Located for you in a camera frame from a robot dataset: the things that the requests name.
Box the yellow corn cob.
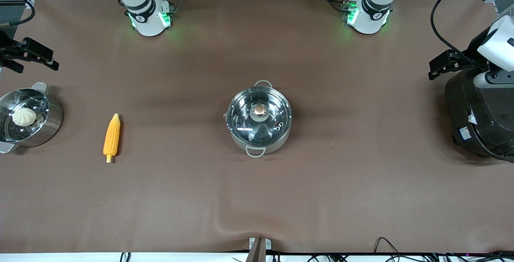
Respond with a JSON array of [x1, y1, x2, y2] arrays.
[[103, 113, 121, 164]]

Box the glass pot lid with knob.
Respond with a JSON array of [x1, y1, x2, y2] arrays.
[[226, 86, 292, 144]]

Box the steel steamer pot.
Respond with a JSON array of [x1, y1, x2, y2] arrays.
[[0, 82, 64, 154]]

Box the white steamed bun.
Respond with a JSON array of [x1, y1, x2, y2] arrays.
[[12, 107, 38, 127]]

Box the black rice cooker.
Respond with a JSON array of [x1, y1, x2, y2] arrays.
[[445, 67, 514, 162]]

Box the brown table cloth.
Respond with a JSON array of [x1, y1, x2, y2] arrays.
[[0, 0, 514, 254]]

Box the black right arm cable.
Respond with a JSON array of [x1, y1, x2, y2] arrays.
[[0, 0, 36, 28]]

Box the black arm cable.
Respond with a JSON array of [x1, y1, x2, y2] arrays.
[[0, 0, 36, 28], [430, 0, 514, 60]]

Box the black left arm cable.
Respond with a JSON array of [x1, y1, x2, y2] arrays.
[[430, 0, 514, 60]]

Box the steel pot with grey handles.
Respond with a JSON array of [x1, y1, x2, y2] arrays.
[[224, 80, 293, 158]]

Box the black floor cable loop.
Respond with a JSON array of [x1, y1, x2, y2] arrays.
[[373, 237, 403, 255]]

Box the metal table edge bracket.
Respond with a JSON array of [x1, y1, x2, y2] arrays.
[[248, 237, 272, 262]]

